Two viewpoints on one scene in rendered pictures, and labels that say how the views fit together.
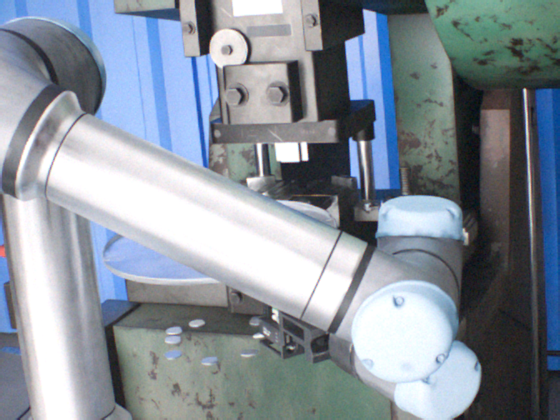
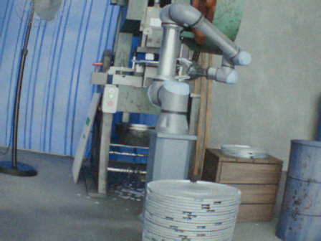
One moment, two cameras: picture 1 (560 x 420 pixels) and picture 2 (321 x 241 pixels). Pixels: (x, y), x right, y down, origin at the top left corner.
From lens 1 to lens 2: 1.81 m
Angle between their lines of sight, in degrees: 37
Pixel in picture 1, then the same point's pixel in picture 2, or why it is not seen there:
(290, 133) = (155, 51)
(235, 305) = (145, 84)
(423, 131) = not seen: hidden behind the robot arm
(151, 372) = (125, 97)
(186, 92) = (44, 69)
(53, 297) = (175, 49)
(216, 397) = (142, 104)
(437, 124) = not seen: hidden behind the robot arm
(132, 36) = (33, 52)
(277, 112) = (157, 45)
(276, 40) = (158, 31)
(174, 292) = (125, 82)
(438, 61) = not seen: hidden behind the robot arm
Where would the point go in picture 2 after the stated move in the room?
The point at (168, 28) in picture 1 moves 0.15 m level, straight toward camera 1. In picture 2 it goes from (44, 51) to (50, 50)
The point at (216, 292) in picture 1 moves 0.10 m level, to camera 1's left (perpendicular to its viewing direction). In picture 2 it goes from (137, 82) to (122, 81)
